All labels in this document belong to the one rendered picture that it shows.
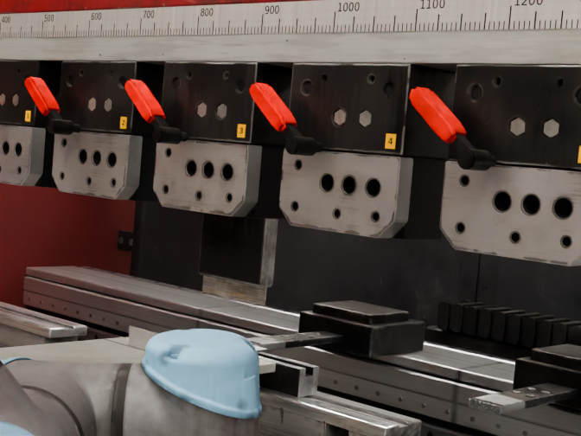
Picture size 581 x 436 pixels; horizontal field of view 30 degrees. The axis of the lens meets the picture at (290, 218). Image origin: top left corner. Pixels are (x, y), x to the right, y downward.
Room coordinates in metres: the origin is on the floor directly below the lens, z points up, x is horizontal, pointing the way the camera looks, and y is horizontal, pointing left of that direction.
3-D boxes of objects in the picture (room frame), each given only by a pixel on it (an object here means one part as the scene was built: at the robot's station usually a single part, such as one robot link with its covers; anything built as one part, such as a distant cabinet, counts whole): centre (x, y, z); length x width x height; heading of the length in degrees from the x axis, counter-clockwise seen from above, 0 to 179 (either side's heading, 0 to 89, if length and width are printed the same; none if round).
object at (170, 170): (1.23, 0.08, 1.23); 0.15 x 0.09 x 0.17; 47
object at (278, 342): (1.32, -0.05, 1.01); 0.26 x 0.12 x 0.05; 137
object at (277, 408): (1.17, 0.02, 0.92); 0.39 x 0.06 x 0.10; 47
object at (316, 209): (1.09, -0.07, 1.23); 0.15 x 0.09 x 0.17; 47
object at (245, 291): (1.21, 0.06, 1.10); 0.10 x 0.02 x 0.10; 47
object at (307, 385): (1.20, 0.04, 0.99); 0.20 x 0.03 x 0.03; 47
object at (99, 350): (1.10, 0.16, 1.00); 0.26 x 0.18 x 0.01; 137
